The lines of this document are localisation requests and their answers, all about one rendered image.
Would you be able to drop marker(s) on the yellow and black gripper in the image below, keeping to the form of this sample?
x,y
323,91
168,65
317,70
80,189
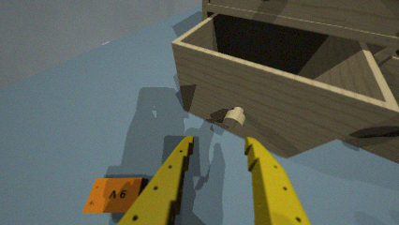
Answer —
x,y
275,200

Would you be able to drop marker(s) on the tan wooden chest of drawers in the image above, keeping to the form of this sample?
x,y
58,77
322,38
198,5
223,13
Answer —
x,y
380,46

